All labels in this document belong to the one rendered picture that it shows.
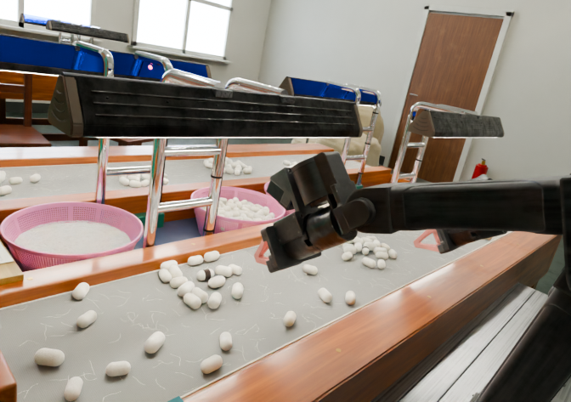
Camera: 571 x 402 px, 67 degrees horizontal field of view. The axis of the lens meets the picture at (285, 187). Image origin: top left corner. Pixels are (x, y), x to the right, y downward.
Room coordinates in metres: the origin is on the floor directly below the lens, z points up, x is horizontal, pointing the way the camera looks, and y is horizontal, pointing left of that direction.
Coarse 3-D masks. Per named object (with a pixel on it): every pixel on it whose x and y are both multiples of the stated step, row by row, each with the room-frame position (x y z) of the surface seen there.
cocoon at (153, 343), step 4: (156, 332) 0.54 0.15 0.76; (160, 332) 0.54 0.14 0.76; (152, 336) 0.53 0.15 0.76; (156, 336) 0.53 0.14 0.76; (160, 336) 0.53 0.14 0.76; (164, 336) 0.54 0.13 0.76; (148, 340) 0.52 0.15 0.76; (152, 340) 0.52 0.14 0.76; (156, 340) 0.52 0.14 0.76; (160, 340) 0.53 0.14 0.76; (164, 340) 0.54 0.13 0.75; (144, 344) 0.52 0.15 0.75; (148, 344) 0.51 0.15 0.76; (152, 344) 0.52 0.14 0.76; (156, 344) 0.52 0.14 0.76; (160, 344) 0.53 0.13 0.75; (144, 348) 0.51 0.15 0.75; (148, 348) 0.51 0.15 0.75; (152, 348) 0.51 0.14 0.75; (156, 348) 0.52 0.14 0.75; (148, 352) 0.51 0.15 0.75; (152, 352) 0.51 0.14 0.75
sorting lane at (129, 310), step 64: (320, 256) 0.96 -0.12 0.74; (448, 256) 1.12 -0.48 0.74; (0, 320) 0.53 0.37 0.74; (64, 320) 0.55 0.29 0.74; (128, 320) 0.58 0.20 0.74; (192, 320) 0.61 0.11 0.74; (256, 320) 0.65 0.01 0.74; (320, 320) 0.69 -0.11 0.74; (64, 384) 0.43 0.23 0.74; (128, 384) 0.45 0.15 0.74; (192, 384) 0.48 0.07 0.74
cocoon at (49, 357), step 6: (42, 348) 0.46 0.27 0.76; (48, 348) 0.47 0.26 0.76; (36, 354) 0.46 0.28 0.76; (42, 354) 0.46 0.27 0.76; (48, 354) 0.46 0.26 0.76; (54, 354) 0.46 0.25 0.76; (60, 354) 0.46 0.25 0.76; (36, 360) 0.45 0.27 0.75; (42, 360) 0.45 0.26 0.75; (48, 360) 0.45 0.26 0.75; (54, 360) 0.45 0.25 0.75; (60, 360) 0.46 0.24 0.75
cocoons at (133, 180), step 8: (208, 160) 1.60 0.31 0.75; (224, 168) 1.50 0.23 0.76; (240, 168) 1.54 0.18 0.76; (248, 168) 1.55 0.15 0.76; (0, 176) 1.02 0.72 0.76; (32, 176) 1.06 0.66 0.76; (40, 176) 1.08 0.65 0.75; (120, 176) 1.21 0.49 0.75; (128, 176) 1.21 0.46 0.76; (136, 176) 1.24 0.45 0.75; (144, 176) 1.25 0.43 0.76; (136, 184) 1.17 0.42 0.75; (144, 184) 1.19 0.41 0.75; (0, 192) 0.94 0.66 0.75; (8, 192) 0.96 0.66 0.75
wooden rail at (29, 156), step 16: (208, 144) 1.79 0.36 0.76; (240, 144) 1.92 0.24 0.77; (256, 144) 1.98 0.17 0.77; (272, 144) 2.05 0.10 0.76; (288, 144) 2.13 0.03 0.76; (304, 144) 2.22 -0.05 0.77; (320, 144) 2.31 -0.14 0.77; (0, 160) 1.12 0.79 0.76; (16, 160) 1.15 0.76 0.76; (32, 160) 1.18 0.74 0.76; (48, 160) 1.22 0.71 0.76; (64, 160) 1.25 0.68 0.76; (80, 160) 1.28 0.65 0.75; (96, 160) 1.32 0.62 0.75; (112, 160) 1.36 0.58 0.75; (128, 160) 1.41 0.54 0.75; (144, 160) 1.45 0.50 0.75
